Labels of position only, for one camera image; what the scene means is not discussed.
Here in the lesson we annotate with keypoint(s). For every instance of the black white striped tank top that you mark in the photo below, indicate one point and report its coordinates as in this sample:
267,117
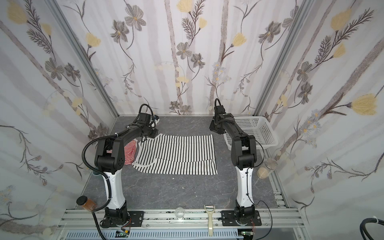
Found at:
177,155

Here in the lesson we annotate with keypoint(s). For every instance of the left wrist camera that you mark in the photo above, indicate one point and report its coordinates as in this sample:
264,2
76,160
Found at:
155,121

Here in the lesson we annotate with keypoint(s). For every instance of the white plastic basket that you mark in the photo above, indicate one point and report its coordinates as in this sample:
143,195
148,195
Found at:
260,128

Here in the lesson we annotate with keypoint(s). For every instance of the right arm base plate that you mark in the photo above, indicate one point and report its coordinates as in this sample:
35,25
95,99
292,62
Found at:
228,219

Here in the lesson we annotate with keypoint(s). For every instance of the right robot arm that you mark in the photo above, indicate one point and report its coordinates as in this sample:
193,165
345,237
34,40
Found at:
243,157

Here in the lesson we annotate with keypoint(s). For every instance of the brown spice jar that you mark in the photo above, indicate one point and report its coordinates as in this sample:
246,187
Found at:
86,203

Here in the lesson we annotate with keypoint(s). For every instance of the glass jar with lid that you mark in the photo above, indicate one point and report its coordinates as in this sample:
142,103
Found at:
269,166

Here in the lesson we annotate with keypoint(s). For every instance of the aluminium front rail frame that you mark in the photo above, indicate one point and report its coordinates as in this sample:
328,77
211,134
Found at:
163,225

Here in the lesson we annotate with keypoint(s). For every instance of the cream vegetable peeler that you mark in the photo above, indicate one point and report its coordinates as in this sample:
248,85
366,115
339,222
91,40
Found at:
210,210

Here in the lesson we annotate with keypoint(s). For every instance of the clear glass cup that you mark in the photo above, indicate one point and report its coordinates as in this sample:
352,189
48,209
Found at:
179,213

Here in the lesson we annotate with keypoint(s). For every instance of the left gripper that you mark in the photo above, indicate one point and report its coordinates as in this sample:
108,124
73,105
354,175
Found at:
151,132

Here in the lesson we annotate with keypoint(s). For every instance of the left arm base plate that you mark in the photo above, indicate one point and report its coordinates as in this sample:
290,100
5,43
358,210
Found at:
132,218

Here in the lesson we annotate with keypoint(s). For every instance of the red white striped tank top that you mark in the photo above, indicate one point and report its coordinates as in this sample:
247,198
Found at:
130,150

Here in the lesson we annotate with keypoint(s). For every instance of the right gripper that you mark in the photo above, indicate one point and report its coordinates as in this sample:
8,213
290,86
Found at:
215,126

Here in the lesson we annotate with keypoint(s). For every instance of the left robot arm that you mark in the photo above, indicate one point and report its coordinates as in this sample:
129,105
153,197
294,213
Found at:
106,156

